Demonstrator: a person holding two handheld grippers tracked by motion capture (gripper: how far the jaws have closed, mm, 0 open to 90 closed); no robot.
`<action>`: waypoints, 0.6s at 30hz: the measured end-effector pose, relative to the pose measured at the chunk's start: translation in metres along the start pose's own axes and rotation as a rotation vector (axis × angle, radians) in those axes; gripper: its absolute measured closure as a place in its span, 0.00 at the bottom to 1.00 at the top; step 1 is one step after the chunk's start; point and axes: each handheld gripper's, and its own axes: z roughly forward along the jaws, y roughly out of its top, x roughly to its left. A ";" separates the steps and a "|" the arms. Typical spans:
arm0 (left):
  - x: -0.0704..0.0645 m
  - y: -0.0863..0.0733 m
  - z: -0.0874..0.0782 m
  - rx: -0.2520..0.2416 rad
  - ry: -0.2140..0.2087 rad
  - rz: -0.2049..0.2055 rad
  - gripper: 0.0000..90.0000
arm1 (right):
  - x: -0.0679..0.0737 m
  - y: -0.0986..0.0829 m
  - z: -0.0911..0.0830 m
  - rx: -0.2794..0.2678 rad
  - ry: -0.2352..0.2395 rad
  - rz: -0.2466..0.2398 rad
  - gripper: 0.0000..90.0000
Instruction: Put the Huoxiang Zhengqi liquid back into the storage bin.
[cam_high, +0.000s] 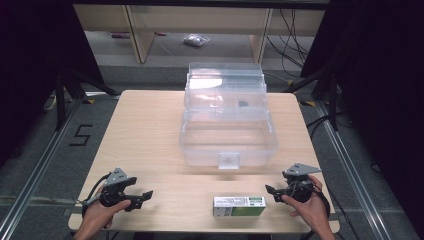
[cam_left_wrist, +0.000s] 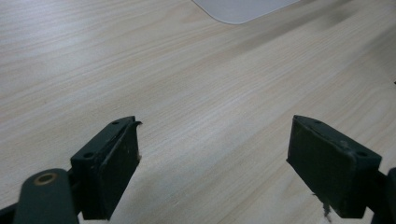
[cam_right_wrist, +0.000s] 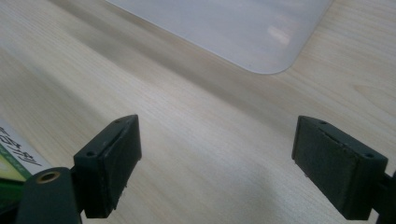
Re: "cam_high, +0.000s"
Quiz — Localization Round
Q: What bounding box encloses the person's right hand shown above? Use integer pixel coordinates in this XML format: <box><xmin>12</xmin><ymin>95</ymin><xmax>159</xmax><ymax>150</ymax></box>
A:
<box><xmin>281</xmin><ymin>175</ymin><xmax>330</xmax><ymax>232</ymax></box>

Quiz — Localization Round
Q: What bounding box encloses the black curtain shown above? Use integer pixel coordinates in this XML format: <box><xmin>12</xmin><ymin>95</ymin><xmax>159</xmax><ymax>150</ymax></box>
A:
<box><xmin>300</xmin><ymin>0</ymin><xmax>424</xmax><ymax>239</ymax></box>
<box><xmin>0</xmin><ymin>0</ymin><xmax>105</xmax><ymax>168</ymax></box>

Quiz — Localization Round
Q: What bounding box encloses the white floor cable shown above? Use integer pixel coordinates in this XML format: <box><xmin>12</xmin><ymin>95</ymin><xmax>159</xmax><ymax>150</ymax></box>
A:
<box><xmin>42</xmin><ymin>93</ymin><xmax>68</xmax><ymax>112</ymax></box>

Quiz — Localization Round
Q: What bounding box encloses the hand-held gripper cable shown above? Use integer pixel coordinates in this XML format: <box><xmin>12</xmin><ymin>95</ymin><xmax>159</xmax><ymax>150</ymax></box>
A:
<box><xmin>81</xmin><ymin>172</ymin><xmax>112</xmax><ymax>216</ymax></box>
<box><xmin>312</xmin><ymin>184</ymin><xmax>332</xmax><ymax>219</ymax></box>

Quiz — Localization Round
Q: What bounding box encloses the bundle of black cables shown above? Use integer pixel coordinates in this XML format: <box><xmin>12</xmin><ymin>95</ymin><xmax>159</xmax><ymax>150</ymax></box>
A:
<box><xmin>265</xmin><ymin>8</ymin><xmax>310</xmax><ymax>70</ymax></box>

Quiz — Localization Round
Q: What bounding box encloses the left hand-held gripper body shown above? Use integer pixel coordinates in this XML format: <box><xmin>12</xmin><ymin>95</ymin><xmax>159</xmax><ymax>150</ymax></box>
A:
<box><xmin>99</xmin><ymin>167</ymin><xmax>138</xmax><ymax>208</ymax></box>

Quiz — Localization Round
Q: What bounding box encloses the left hand-held gripper cable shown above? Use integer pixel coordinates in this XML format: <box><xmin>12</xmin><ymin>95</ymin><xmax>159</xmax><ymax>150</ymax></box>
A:
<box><xmin>81</xmin><ymin>172</ymin><xmax>112</xmax><ymax>216</ymax></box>

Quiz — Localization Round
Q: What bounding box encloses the person's left hand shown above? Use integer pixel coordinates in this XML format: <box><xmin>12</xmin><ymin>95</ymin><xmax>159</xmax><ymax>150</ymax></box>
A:
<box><xmin>81</xmin><ymin>198</ymin><xmax>132</xmax><ymax>232</ymax></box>

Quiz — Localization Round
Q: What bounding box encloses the black metal stand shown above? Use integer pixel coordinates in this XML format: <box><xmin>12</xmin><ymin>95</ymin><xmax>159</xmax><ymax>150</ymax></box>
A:
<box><xmin>54</xmin><ymin>65</ymin><xmax>120</xmax><ymax>132</ymax></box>
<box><xmin>282</xmin><ymin>65</ymin><xmax>340</xmax><ymax>132</ymax></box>

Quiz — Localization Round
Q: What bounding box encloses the green and white carton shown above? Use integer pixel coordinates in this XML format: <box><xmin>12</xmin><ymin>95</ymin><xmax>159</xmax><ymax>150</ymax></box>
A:
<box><xmin>212</xmin><ymin>195</ymin><xmax>267</xmax><ymax>218</ymax></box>

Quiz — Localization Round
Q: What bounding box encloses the clear plastic storage box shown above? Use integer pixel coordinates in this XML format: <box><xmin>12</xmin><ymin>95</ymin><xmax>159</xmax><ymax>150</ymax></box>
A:
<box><xmin>179</xmin><ymin>61</ymin><xmax>280</xmax><ymax>171</ymax></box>

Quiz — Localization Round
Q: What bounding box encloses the clear plastic bag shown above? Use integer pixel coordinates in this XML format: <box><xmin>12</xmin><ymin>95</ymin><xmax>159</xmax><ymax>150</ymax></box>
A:
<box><xmin>182</xmin><ymin>33</ymin><xmax>211</xmax><ymax>47</ymax></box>

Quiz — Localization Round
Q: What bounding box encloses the light wooden shelf unit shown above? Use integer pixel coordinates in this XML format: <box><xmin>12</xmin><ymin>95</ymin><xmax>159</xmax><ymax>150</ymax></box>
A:
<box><xmin>73</xmin><ymin>3</ymin><xmax>326</xmax><ymax>65</ymax></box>

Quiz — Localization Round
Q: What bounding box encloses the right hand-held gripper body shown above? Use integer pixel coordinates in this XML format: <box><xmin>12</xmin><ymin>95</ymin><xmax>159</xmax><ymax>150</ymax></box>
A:
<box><xmin>282</xmin><ymin>162</ymin><xmax>323</xmax><ymax>204</ymax></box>

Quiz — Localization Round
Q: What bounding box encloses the right hand-held gripper cable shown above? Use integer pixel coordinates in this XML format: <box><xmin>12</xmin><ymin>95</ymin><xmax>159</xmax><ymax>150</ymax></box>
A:
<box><xmin>312</xmin><ymin>184</ymin><xmax>332</xmax><ymax>219</ymax></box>

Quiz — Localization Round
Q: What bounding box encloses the black floor cable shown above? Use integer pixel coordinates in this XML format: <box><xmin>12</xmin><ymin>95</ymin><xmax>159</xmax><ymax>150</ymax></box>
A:
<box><xmin>305</xmin><ymin>112</ymin><xmax>354</xmax><ymax>139</ymax></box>

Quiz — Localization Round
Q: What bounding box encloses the aluminium floor rail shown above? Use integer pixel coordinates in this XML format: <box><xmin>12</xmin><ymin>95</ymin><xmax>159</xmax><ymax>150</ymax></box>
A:
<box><xmin>315</xmin><ymin>100</ymin><xmax>392</xmax><ymax>240</ymax></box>
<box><xmin>0</xmin><ymin>99</ymin><xmax>84</xmax><ymax>240</ymax></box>

